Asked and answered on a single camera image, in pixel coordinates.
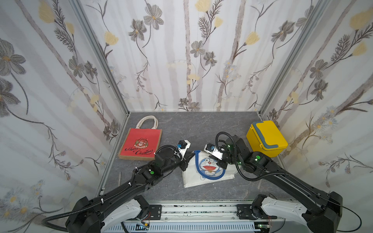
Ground red Christmas jute bag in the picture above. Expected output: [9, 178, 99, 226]
[118, 115, 162, 161]

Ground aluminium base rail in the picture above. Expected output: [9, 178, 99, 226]
[77, 200, 324, 233]

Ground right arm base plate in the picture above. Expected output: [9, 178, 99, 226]
[237, 204, 277, 220]

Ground small metal scissors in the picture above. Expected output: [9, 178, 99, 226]
[118, 171, 122, 187]

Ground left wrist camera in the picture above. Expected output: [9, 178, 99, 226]
[176, 140, 191, 160]

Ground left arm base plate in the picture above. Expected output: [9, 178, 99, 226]
[137, 204, 162, 220]

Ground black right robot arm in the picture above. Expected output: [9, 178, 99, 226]
[208, 132, 343, 233]

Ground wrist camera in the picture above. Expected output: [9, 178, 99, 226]
[176, 140, 191, 160]
[204, 143, 223, 160]

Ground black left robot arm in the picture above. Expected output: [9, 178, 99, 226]
[41, 145, 195, 233]

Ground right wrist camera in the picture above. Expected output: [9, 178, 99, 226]
[204, 143, 223, 160]

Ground yellow cooler box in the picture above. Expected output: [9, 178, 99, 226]
[246, 120, 288, 158]

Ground white Doraemon canvas bag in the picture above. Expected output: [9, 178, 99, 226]
[183, 150, 237, 188]

